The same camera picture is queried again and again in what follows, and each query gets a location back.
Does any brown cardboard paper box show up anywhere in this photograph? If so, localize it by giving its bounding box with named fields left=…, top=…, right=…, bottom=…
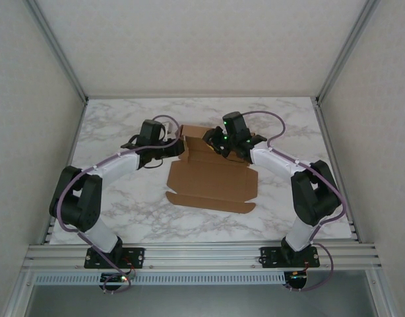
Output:
left=165, top=123, right=259, bottom=215

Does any black controller board green light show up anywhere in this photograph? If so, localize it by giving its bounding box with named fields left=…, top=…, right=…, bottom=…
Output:
left=286, top=270, right=309, bottom=289
left=100, top=272, right=129, bottom=284

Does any thin black left gripper cable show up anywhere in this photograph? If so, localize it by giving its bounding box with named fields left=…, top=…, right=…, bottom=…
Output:
left=141, top=157, right=166, bottom=170

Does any aluminium side rail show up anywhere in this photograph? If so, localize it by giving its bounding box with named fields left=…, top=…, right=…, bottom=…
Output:
left=313, top=97, right=361, bottom=245
left=40, top=97, right=90, bottom=245

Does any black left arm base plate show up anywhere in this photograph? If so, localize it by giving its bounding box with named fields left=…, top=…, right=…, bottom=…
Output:
left=83, top=246, right=146, bottom=269

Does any aluminium mounting rail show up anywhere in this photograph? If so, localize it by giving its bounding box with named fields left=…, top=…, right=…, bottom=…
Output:
left=24, top=243, right=381, bottom=271

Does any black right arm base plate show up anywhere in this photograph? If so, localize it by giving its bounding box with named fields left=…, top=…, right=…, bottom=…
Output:
left=260, top=246, right=321, bottom=268

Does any grey slotted cable duct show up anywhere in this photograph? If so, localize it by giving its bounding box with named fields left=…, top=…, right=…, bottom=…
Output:
left=34, top=272, right=286, bottom=285

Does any aluminium frame post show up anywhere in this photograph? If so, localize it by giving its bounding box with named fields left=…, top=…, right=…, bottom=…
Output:
left=22, top=0, right=90, bottom=106
left=315, top=0, right=381, bottom=106

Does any aluminium frame leg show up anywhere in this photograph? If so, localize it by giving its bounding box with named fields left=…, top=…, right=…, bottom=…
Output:
left=4, top=270, right=37, bottom=317
left=367, top=270, right=390, bottom=317

